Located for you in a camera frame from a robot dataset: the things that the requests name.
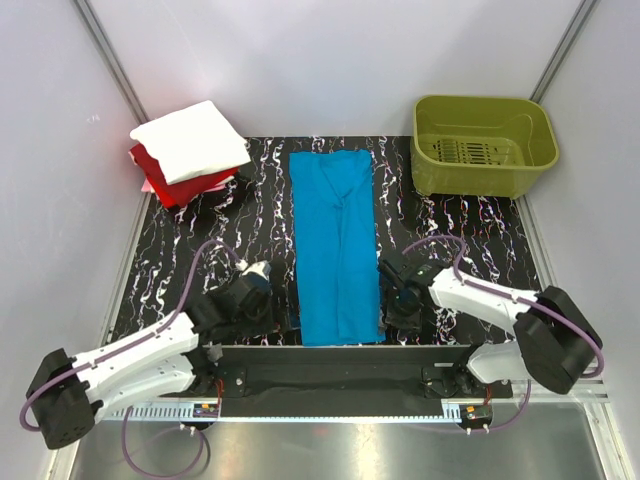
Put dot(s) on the folded white t-shirt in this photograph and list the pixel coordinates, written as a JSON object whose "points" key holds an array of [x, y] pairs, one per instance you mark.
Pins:
{"points": [[192, 142]]}

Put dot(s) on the left corner aluminium post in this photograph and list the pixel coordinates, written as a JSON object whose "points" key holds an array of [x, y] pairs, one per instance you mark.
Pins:
{"points": [[109, 56]]}

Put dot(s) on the right corner aluminium post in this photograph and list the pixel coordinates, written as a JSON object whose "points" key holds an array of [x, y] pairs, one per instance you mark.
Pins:
{"points": [[575, 27]]}

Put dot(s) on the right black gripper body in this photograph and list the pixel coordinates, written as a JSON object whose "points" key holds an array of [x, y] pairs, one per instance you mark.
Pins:
{"points": [[400, 312]]}

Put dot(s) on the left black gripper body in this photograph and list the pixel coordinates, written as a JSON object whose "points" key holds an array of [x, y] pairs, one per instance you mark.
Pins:
{"points": [[259, 322]]}

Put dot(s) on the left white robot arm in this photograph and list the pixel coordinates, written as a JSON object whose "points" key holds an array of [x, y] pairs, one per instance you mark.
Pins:
{"points": [[70, 394]]}

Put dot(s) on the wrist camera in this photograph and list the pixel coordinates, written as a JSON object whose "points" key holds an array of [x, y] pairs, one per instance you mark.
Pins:
{"points": [[255, 272], [401, 273]]}

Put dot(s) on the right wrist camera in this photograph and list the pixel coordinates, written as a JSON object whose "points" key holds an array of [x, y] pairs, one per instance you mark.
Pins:
{"points": [[401, 273]]}

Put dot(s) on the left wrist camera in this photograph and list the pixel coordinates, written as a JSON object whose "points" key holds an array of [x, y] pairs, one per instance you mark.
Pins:
{"points": [[255, 272]]}

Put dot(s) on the aluminium frame rail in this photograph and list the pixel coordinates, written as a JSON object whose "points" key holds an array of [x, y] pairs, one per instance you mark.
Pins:
{"points": [[590, 387]]}

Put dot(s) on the folded red t-shirt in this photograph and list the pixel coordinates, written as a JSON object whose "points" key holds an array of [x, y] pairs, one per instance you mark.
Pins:
{"points": [[178, 194]]}

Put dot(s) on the black marble pattern mat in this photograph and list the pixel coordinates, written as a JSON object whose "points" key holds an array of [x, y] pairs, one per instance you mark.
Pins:
{"points": [[191, 249]]}

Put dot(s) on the olive green plastic basket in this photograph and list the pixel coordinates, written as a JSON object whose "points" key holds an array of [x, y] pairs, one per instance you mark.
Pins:
{"points": [[480, 145]]}

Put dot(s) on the folded pink t-shirt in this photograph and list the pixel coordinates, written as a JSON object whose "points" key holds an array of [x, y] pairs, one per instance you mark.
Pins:
{"points": [[146, 187]]}

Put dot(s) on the corner aluminium post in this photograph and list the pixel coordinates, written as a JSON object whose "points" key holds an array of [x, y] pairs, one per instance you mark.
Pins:
{"points": [[109, 56], [575, 27]]}

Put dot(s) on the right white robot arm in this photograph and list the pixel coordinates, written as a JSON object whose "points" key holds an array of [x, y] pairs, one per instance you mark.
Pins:
{"points": [[551, 342]]}

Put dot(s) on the blue t-shirt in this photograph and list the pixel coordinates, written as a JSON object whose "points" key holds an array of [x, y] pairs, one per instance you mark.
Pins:
{"points": [[336, 249]]}

